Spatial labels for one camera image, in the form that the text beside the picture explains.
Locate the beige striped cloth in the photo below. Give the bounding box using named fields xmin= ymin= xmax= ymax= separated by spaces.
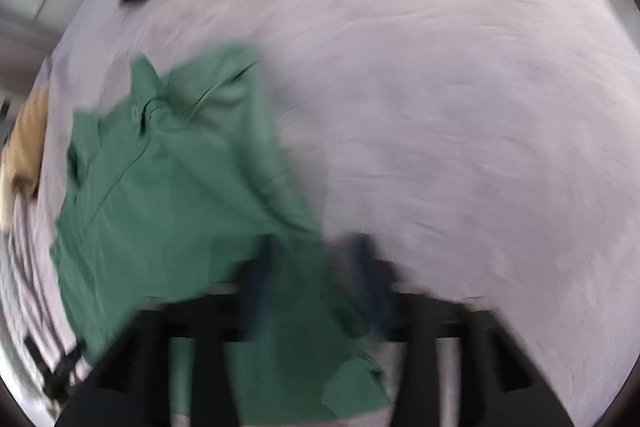
xmin=0 ymin=86 xmax=52 ymax=230

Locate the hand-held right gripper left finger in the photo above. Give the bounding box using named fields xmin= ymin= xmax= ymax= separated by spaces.
xmin=55 ymin=237 xmax=281 ymax=427

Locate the green work jacket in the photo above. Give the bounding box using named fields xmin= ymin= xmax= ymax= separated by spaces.
xmin=49 ymin=43 xmax=394 ymax=424

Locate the lilac textured blanket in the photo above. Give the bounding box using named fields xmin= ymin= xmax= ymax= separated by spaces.
xmin=0 ymin=0 xmax=637 ymax=427

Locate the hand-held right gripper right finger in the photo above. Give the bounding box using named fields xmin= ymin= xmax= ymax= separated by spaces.
xmin=345 ymin=232 xmax=576 ymax=427

